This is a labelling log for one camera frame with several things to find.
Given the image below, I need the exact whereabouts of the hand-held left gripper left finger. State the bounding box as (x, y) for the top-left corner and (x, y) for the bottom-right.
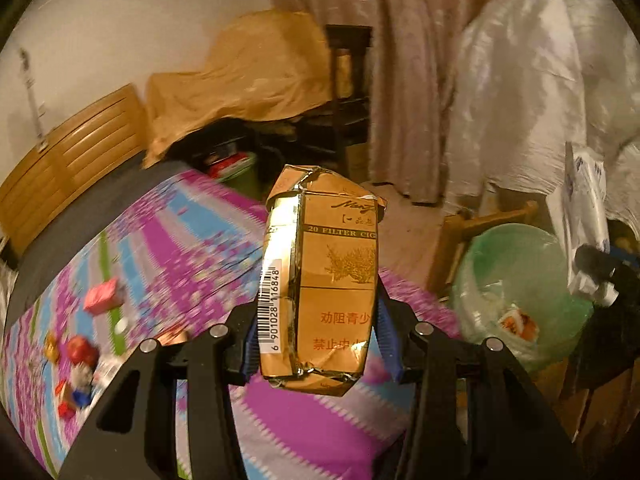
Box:
(57, 302), (263, 480)

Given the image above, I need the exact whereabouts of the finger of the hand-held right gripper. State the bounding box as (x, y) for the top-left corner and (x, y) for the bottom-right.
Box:
(574, 245), (632, 307)

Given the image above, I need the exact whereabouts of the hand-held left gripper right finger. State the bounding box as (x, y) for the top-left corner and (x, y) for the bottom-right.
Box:
(372, 270), (576, 480)

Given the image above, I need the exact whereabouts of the white plastic packet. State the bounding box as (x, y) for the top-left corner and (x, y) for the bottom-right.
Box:
(546, 141), (613, 297)

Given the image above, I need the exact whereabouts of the gold cigarette pack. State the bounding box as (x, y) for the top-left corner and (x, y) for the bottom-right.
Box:
(256, 164), (390, 397)

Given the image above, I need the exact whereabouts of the trash bin with green bag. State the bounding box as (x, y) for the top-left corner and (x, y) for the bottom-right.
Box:
(447, 223), (596, 373)

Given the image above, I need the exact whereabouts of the cardboard box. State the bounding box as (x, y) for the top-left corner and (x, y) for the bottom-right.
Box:
(545, 360), (640, 466)

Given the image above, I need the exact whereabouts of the orange and white packet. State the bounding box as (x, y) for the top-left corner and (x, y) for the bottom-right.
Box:
(497, 305), (542, 343)

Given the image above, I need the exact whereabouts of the purple floral bedsheet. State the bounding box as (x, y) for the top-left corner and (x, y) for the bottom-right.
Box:
(2, 167), (463, 480)

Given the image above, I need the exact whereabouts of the wooden stool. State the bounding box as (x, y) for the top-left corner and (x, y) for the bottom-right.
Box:
(427, 200), (541, 296)

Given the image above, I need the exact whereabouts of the pink small box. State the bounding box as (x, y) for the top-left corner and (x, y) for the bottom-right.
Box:
(82, 279), (128, 316)

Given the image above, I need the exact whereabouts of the red and blue toy figure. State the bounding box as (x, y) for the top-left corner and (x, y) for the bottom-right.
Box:
(55, 335), (101, 418)

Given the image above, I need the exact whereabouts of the white plastic sheet cover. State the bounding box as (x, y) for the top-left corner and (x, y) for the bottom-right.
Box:
(445, 0), (640, 226)

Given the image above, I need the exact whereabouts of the dark wooden chair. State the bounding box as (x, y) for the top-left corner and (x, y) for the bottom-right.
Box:
(295, 24), (375, 181)

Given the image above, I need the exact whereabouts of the wooden headboard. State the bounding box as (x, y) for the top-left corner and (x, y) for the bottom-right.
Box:
(0, 84), (151, 256)

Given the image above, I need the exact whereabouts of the beige patterned curtain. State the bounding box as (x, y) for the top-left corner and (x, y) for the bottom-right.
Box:
(257, 0), (583, 206)

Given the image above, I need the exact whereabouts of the yellow cloth cover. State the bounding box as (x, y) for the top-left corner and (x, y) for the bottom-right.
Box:
(142, 10), (333, 168)

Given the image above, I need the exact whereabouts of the wall cord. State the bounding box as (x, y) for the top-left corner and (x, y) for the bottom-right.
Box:
(17, 47), (48, 153)

